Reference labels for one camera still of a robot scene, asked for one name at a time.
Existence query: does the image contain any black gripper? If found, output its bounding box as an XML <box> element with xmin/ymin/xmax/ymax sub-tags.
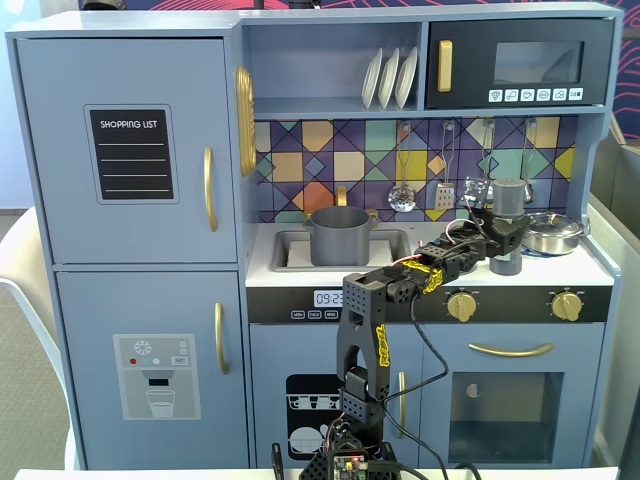
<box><xmin>439</xmin><ymin>207</ymin><xmax>531</xmax><ymax>274</ymax></box>

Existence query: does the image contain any gray salt shaker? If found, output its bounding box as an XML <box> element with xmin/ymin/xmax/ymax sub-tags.
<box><xmin>489</xmin><ymin>178</ymin><xmax>527</xmax><ymax>277</ymax></box>

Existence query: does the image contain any metal hanging utensil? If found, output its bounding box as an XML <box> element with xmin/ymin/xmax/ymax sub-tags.
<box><xmin>474</xmin><ymin>119</ymin><xmax>502</xmax><ymax>177</ymax></box>
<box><xmin>519</xmin><ymin>119</ymin><xmax>540</xmax><ymax>204</ymax></box>

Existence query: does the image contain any stainless steel pot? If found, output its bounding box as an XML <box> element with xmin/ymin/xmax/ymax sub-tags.
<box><xmin>519</xmin><ymin>211</ymin><xmax>586</xmax><ymax>256</ymax></box>

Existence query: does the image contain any metal toy spatula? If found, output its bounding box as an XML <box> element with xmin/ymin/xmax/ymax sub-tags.
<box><xmin>433</xmin><ymin>121</ymin><xmax>458</xmax><ymax>211</ymax></box>

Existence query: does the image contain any gold stove knob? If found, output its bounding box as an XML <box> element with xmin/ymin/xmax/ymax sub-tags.
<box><xmin>446</xmin><ymin>292</ymin><xmax>478</xmax><ymax>321</ymax></box>
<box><xmin>551</xmin><ymin>292</ymin><xmax>583</xmax><ymax>321</ymax></box>

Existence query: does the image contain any metal slotted spoon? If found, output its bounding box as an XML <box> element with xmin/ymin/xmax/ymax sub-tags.
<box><xmin>388</xmin><ymin>122</ymin><xmax>418</xmax><ymax>214</ymax></box>

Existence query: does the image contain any oven door with window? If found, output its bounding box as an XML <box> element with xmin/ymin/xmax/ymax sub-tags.
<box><xmin>422</xmin><ymin>322</ymin><xmax>606</xmax><ymax>469</ymax></box>

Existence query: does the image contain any gray cooking pot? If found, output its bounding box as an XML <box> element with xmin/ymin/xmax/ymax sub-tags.
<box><xmin>302</xmin><ymin>205</ymin><xmax>380</xmax><ymax>266</ymax></box>

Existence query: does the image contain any gold toy faucet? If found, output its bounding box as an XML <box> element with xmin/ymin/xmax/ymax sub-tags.
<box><xmin>302</xmin><ymin>185</ymin><xmax>380</xmax><ymax>224</ymax></box>

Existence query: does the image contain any black toy microwave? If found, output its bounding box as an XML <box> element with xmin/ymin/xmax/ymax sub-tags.
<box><xmin>424</xmin><ymin>18</ymin><xmax>615</xmax><ymax>110</ymax></box>

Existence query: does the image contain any white toy plate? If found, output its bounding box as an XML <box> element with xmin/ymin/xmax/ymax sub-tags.
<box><xmin>394</xmin><ymin>46</ymin><xmax>419</xmax><ymax>109</ymax></box>
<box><xmin>377</xmin><ymin>47</ymin><xmax>401</xmax><ymax>110</ymax></box>
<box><xmin>361</xmin><ymin>47</ymin><xmax>384</xmax><ymax>111</ymax></box>

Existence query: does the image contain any blue toy kitchen unit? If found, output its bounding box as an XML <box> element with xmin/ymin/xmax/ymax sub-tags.
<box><xmin>4</xmin><ymin>7</ymin><xmax>626</xmax><ymax>471</ymax></box>

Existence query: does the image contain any motor controller board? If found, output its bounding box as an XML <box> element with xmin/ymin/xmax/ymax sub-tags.
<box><xmin>331</xmin><ymin>452</ymin><xmax>370</xmax><ymax>474</ymax></box>

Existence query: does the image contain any freezer door with ice dispenser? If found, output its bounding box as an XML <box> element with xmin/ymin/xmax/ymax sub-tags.
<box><xmin>54</xmin><ymin>271</ymin><xmax>250</xmax><ymax>469</ymax></box>

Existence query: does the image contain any fridge door with shopping list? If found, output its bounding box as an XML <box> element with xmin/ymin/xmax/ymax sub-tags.
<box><xmin>14</xmin><ymin>38</ymin><xmax>239</xmax><ymax>265</ymax></box>

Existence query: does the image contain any white chair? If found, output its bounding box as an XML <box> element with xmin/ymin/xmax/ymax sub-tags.
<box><xmin>0</xmin><ymin>207</ymin><xmax>81</xmax><ymax>471</ymax></box>

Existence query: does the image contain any small wrist camera board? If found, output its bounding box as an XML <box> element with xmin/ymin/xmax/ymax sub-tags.
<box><xmin>462</xmin><ymin>176</ymin><xmax>492</xmax><ymax>206</ymax></box>

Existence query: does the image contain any thin black USB cable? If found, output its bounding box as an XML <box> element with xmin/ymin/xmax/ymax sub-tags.
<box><xmin>382</xmin><ymin>292</ymin><xmax>481</xmax><ymax>480</ymax></box>

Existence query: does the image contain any dishwasher door with gold handle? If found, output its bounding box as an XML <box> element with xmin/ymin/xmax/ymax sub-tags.
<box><xmin>248</xmin><ymin>323</ymin><xmax>424</xmax><ymax>469</ymax></box>

